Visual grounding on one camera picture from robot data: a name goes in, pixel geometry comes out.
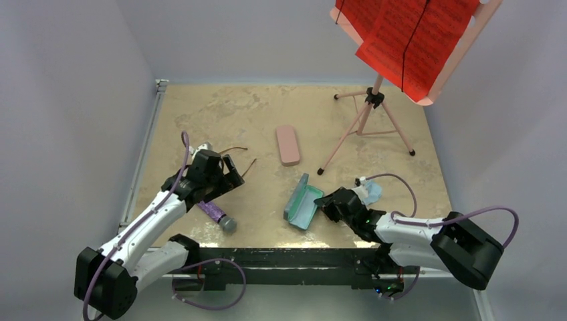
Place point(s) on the pink music stand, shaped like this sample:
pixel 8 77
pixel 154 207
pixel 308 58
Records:
pixel 374 96

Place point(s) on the red sheet music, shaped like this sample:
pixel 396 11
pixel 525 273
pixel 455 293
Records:
pixel 408 42

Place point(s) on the aluminium frame rail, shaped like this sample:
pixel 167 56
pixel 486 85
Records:
pixel 141 155

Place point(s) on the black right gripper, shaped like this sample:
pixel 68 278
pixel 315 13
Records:
pixel 326 204

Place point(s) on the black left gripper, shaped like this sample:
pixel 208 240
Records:
pixel 229 181

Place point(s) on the pink glasses case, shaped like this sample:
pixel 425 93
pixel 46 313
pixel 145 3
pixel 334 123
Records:
pixel 289 152

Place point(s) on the crumpled light blue cloth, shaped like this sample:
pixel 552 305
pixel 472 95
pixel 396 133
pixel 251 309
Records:
pixel 374 191

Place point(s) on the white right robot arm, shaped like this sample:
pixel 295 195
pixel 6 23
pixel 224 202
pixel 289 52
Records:
pixel 452 244

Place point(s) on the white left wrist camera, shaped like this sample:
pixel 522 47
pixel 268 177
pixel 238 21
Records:
pixel 201 147

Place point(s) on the light blue cloth in case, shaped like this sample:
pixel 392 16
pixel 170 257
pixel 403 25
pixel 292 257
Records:
pixel 303 215

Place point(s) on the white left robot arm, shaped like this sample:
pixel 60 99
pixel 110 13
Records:
pixel 109 278

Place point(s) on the brown frame glasses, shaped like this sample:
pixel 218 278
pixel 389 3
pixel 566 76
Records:
pixel 242 158

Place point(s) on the grey glasses case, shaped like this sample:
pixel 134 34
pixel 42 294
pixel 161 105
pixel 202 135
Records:
pixel 302 189

